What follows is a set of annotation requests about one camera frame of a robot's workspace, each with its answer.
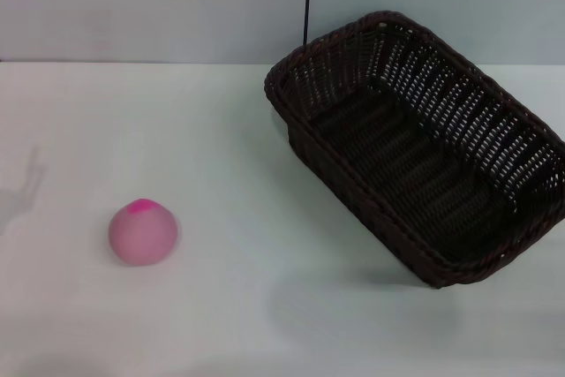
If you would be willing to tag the pink peach toy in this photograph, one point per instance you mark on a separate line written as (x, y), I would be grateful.
(143, 238)

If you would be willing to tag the black woven rectangular basket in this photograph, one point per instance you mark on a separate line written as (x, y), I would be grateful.
(397, 165)

